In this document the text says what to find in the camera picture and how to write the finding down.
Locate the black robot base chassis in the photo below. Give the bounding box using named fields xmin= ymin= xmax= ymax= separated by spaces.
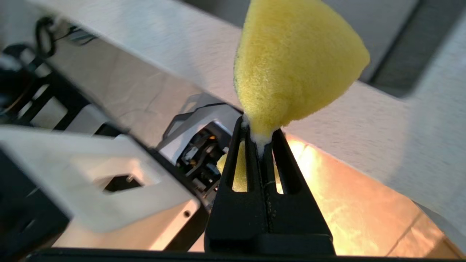
xmin=0 ymin=149 xmax=71 ymax=255

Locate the black looped cable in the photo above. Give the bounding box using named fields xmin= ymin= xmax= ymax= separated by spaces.
xmin=35 ymin=16 xmax=55 ymax=59

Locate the yellow fish-shaped sponge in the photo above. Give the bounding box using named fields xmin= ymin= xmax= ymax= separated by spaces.
xmin=217 ymin=0 xmax=371 ymax=192

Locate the black metal frame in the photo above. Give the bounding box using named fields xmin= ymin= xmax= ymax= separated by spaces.
xmin=11 ymin=69 xmax=91 ymax=130

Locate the white plastic bracket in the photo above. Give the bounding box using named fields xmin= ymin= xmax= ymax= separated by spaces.
xmin=0 ymin=126 xmax=201 ymax=233

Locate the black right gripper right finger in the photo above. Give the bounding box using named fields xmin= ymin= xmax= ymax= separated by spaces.
xmin=253 ymin=128 xmax=335 ymax=254

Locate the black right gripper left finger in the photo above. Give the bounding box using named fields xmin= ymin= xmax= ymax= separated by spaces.
xmin=205 ymin=116 xmax=269 ymax=253

